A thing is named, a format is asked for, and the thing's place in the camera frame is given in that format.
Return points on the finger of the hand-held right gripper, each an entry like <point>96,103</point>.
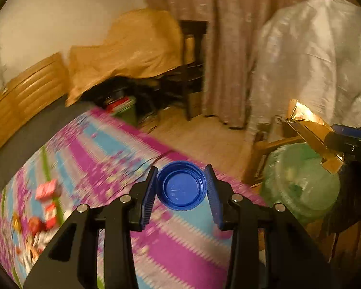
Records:
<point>346,146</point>
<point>349,130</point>

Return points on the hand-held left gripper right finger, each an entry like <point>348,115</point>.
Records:
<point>214,198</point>

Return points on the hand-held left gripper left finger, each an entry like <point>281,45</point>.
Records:
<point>148,197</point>

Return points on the blue plastic bottle cap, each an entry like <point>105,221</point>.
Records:
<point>180,186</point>

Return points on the long gold cardboard box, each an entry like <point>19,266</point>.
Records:
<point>313,133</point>

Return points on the trash bin with green bag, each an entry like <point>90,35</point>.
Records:
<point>294,186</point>

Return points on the red and white box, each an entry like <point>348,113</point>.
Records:
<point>46,190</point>

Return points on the purple patterned blanket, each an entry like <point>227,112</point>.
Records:
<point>108,156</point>

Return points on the light wooden stool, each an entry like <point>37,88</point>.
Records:
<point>258,153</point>

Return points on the white plastic covered object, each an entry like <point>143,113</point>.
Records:
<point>313,51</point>

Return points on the green plastic bucket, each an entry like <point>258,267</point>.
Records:
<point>128,111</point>

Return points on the red packet in bucket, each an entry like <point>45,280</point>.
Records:
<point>114,106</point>

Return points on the small red white packet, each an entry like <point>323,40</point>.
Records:
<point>51,215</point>

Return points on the round red wrapper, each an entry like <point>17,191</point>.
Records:
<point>36,225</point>

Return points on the colourful crumpled wrappers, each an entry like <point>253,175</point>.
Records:
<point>33,246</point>

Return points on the dark grey mattress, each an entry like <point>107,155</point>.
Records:
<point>24,138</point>

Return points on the orange cloth covered furniture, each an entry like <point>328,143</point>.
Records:
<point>132,51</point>

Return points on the beige patterned curtain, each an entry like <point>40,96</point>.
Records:
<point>228,36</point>

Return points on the wooden headboard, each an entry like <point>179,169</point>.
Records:
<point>27,90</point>

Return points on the dark wooden chair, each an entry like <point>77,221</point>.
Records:
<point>195,36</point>

